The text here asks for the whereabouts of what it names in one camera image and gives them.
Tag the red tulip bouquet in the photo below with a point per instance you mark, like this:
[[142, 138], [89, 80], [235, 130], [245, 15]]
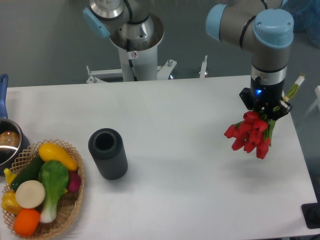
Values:
[[255, 131]]

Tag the orange fruit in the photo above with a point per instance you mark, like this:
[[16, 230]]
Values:
[[26, 222]]

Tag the black device at edge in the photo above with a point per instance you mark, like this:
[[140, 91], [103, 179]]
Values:
[[311, 214]]

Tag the red radish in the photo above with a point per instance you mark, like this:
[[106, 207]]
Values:
[[74, 182]]

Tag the yellow bell pepper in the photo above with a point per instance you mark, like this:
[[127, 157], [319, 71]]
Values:
[[9, 203]]

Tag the yellow banana tip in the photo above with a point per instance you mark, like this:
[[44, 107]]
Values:
[[9, 176]]

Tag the white round radish slice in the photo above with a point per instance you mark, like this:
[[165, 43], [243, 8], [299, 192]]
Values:
[[30, 194]]

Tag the dark grey ribbed vase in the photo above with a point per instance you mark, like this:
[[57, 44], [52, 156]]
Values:
[[107, 150]]

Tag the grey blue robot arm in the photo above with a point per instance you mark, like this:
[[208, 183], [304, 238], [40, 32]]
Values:
[[261, 27]]

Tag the blue plastic bag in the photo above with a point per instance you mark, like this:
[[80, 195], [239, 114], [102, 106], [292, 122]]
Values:
[[306, 15]]

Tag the dark green cucumber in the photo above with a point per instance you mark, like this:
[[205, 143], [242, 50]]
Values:
[[30, 172]]

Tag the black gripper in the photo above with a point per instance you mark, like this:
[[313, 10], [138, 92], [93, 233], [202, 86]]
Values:
[[266, 99]]

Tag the yellow squash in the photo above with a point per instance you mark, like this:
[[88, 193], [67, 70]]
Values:
[[52, 152]]

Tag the blue handled saucepan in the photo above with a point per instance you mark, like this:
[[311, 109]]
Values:
[[12, 139]]

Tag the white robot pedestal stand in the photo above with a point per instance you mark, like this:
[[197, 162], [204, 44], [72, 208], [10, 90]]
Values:
[[135, 66]]

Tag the woven wicker basket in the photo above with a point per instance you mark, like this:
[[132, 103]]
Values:
[[68, 206]]

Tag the green bok choy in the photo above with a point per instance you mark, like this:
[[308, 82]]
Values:
[[54, 177]]

